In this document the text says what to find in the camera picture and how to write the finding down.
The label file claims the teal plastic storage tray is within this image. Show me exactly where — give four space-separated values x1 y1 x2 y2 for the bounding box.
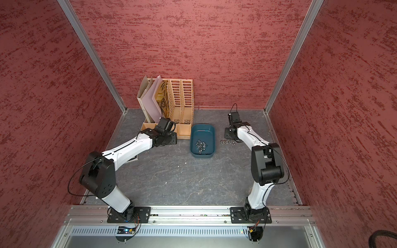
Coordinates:
190 124 216 159

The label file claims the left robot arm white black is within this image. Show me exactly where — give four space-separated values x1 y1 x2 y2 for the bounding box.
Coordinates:
77 117 177 224

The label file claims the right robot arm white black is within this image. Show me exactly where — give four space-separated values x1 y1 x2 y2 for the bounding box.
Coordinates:
225 111 286 224

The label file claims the pile of silver wing nuts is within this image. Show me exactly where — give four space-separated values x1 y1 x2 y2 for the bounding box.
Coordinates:
195 139 207 154

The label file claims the pink paper folder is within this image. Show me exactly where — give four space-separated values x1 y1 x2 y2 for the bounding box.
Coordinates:
143 75 163 123

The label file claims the patterned gold black booklet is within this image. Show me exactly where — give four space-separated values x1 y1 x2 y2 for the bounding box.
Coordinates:
155 80 170 118

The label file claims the beige plastic file organizer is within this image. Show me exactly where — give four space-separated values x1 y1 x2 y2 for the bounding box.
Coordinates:
141 78 194 140

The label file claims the brown cardboard folder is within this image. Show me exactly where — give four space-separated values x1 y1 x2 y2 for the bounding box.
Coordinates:
137 76 154 123

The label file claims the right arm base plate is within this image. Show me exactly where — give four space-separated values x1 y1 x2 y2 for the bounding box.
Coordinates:
230 207 273 224

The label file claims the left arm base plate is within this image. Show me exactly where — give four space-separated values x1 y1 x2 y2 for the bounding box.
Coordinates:
107 206 152 224

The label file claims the aluminium front rail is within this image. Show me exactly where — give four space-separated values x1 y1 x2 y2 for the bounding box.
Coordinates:
63 205 317 227

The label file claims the black cable bottom right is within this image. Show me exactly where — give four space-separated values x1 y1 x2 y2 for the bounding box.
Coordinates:
368 230 397 248

